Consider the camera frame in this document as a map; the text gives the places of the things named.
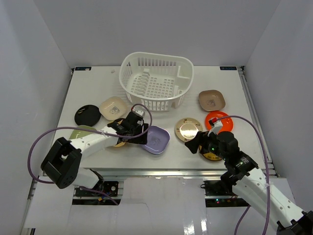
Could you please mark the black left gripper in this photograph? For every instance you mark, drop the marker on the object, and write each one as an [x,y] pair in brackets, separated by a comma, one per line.
[136,135]

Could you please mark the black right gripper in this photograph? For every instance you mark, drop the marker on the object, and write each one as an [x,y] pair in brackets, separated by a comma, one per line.
[201,138]

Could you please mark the purple square panda plate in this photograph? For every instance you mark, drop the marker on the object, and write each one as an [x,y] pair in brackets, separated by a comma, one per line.
[157,140]

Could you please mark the yellow square panda plate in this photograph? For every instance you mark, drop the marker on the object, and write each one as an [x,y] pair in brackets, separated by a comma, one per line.
[118,144]

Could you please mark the cream square panda plate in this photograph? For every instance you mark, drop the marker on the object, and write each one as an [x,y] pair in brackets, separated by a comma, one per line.
[113,108]

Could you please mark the tan square panda plate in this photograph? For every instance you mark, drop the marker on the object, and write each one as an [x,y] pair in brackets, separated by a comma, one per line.
[211,100]

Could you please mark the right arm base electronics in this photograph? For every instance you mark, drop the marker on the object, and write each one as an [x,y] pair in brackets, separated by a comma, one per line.
[216,195]

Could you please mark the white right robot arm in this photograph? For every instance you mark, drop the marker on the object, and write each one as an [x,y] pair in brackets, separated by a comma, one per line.
[245,179]

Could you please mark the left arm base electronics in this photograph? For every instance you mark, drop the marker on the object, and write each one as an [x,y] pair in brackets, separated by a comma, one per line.
[103,192]

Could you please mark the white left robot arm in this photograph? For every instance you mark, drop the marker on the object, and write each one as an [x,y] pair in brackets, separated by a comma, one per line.
[62,163]

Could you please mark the beige round calligraphy plate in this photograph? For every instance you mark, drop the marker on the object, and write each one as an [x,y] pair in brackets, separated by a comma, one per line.
[187,128]

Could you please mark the brown yellow round plate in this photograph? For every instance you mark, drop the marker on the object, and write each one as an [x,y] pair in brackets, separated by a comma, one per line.
[210,156]

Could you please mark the orange round plate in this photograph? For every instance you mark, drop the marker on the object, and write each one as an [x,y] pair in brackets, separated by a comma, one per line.
[227,122]

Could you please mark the white plastic dish basket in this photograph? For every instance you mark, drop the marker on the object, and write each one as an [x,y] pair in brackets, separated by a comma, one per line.
[158,81]

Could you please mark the black round plate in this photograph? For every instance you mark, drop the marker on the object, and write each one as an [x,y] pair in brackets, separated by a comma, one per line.
[88,115]

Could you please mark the green square panda plate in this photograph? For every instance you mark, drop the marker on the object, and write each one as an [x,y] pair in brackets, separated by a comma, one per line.
[81,131]

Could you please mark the right blue corner label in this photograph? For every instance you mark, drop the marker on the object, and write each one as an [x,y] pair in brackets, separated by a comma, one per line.
[228,68]

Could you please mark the blue corner label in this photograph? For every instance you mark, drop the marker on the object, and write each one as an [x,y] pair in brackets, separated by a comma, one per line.
[83,68]
[228,68]

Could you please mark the left blue corner label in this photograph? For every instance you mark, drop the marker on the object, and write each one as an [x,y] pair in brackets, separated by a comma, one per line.
[83,68]

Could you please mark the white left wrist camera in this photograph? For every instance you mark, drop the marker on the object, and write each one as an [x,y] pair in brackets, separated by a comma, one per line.
[140,113]

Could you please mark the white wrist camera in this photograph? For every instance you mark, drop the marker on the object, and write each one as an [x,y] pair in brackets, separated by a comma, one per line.
[140,113]
[216,126]

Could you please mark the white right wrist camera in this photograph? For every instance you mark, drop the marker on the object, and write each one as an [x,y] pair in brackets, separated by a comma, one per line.
[216,126]

